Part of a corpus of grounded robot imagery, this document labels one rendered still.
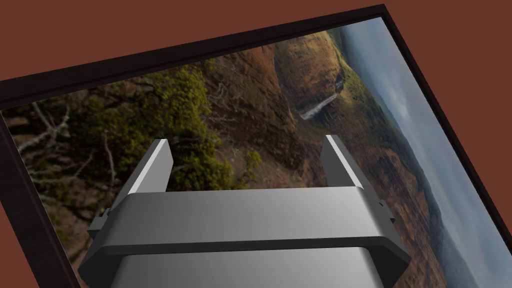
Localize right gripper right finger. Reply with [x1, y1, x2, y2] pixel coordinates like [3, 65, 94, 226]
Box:
[320, 134, 366, 191]

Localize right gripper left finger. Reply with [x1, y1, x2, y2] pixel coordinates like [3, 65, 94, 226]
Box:
[110, 138, 175, 212]

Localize framed landscape picture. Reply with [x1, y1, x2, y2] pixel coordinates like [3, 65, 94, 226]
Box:
[0, 3, 512, 288]

